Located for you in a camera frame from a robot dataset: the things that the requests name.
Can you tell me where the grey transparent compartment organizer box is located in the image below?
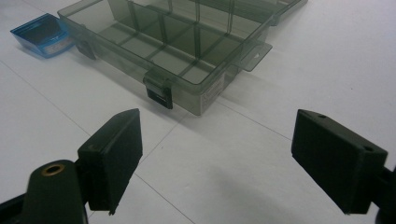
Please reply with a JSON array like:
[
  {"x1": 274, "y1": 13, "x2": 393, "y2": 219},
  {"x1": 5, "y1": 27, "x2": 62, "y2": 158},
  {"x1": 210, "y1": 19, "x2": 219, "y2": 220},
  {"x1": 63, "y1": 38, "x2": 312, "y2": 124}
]
[{"x1": 57, "y1": 0, "x2": 309, "y2": 117}]

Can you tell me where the small blue transparent plastic box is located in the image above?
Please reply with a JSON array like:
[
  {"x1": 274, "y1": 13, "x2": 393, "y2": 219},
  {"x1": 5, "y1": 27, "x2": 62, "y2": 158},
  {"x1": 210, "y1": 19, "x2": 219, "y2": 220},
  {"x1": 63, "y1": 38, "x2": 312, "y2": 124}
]
[{"x1": 9, "y1": 12, "x2": 76, "y2": 60}]

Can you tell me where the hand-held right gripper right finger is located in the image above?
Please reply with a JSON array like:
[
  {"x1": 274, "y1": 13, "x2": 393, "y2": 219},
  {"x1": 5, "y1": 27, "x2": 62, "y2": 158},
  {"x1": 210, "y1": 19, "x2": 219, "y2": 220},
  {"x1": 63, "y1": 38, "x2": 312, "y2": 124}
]
[{"x1": 290, "y1": 108, "x2": 389, "y2": 216}]

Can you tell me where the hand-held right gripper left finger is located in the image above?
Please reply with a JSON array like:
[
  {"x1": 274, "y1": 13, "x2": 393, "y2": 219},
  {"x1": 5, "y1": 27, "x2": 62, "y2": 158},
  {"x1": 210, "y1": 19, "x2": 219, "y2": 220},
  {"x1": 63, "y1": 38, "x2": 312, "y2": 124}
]
[{"x1": 77, "y1": 107, "x2": 144, "y2": 217}]

